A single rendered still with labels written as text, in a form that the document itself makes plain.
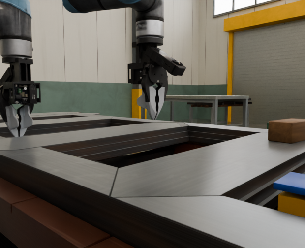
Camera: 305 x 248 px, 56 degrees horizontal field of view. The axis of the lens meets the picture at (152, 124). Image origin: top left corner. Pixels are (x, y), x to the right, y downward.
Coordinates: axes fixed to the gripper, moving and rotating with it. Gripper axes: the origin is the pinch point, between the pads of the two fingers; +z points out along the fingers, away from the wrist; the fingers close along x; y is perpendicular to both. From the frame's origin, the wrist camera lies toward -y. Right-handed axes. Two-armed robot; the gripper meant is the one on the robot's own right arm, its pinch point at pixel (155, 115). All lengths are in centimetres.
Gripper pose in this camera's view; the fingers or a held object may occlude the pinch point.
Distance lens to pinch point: 77.1
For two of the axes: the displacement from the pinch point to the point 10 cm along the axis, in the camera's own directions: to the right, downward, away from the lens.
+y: -7.4, -0.7, 6.7
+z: 0.0, 9.9, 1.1
